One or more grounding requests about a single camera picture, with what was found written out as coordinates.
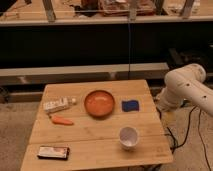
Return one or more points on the orange ceramic bowl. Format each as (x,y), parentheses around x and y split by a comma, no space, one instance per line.
(99,103)

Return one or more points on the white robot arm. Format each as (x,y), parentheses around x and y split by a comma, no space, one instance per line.
(186,83)

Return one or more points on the blue sponge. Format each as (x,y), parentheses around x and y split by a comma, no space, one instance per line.
(131,105)

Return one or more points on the wooden folding table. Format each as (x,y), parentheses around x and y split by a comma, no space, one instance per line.
(94,143)

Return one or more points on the white paper cup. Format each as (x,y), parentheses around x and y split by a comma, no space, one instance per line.
(128,138)

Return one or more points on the white tube with cap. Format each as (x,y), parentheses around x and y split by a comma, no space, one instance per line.
(59,104)

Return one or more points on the orange carrot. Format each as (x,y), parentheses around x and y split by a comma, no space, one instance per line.
(60,120)

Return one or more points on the thin vertical pole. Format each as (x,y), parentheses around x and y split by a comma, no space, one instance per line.
(129,48)

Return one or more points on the black rectangular box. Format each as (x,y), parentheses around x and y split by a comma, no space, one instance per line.
(52,152)

